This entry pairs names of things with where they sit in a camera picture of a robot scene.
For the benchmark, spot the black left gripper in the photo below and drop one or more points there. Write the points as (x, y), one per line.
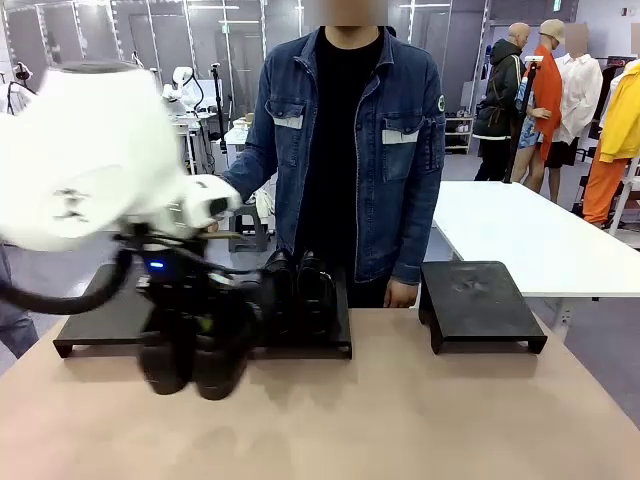
(195, 280)

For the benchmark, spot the black leather shoe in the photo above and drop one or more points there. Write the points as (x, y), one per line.
(220, 370)
(280, 295)
(315, 295)
(167, 365)

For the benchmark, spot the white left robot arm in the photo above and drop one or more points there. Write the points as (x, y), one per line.
(90, 150)

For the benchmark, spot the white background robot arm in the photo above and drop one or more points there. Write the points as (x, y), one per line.
(15, 85)
(182, 85)

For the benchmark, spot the black shoe stand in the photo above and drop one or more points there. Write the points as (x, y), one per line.
(480, 300)
(100, 320)
(343, 320)

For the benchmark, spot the person in gray t-shirt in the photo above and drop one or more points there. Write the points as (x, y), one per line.
(17, 310)

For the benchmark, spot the person in denim jacket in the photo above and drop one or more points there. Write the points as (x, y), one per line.
(340, 150)

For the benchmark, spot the person's right hand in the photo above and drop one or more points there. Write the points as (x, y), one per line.
(213, 227)

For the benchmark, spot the person's left hand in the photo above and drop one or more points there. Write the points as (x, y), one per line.
(402, 294)

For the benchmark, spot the gray plastic stool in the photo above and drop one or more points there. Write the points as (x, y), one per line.
(252, 225)

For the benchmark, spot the white lab desk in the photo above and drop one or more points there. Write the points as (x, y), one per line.
(192, 130)

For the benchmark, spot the black slim tripod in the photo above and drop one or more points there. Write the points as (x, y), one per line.
(219, 105)

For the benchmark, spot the white shoe rack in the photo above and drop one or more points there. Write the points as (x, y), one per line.
(460, 135)

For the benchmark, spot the white work table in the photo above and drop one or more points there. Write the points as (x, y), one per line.
(525, 235)

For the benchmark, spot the mannequin in dark jacket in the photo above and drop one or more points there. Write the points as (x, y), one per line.
(500, 100)

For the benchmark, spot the mannequin in orange top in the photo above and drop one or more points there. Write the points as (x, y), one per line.
(545, 100)

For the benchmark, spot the mannequin in yellow top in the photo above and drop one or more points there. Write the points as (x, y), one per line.
(617, 130)

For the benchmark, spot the black camera tripod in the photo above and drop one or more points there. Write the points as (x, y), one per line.
(522, 110)

